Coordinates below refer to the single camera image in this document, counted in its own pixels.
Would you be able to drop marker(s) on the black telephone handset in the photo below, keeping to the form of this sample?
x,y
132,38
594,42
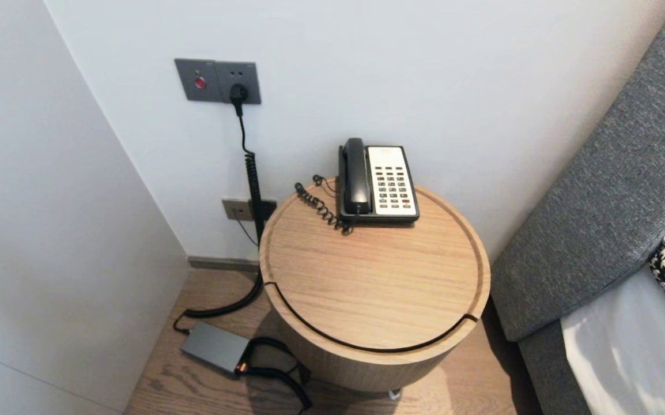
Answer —
x,y
356,173

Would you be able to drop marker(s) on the black and cream telephone base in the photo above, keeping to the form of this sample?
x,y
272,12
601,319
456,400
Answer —
x,y
393,184

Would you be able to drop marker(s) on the round wooden nightstand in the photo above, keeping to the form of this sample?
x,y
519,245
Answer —
x,y
378,271

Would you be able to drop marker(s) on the thin black phone line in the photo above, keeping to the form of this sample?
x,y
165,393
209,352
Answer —
x,y
246,231

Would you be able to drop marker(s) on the grey wooden baseboard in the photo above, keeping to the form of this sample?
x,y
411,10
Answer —
x,y
217,264

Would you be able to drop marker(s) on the black power plug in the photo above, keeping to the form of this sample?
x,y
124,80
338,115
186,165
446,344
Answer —
x,y
238,93

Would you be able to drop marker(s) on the grey power adapter box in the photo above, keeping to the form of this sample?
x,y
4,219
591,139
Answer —
x,y
214,346

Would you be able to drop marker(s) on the grey upholstered headboard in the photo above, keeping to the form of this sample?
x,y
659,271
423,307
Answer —
x,y
597,202

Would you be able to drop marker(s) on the grey upholstered bed base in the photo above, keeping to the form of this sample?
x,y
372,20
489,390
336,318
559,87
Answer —
x,y
551,374

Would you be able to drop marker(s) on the white bed sheet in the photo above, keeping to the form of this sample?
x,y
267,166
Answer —
x,y
638,357

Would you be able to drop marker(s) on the beige wall data socket plate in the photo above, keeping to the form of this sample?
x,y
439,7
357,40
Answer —
x,y
234,208

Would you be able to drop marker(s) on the grey wall socket panel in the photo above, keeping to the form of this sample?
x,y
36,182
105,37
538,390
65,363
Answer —
x,y
194,72

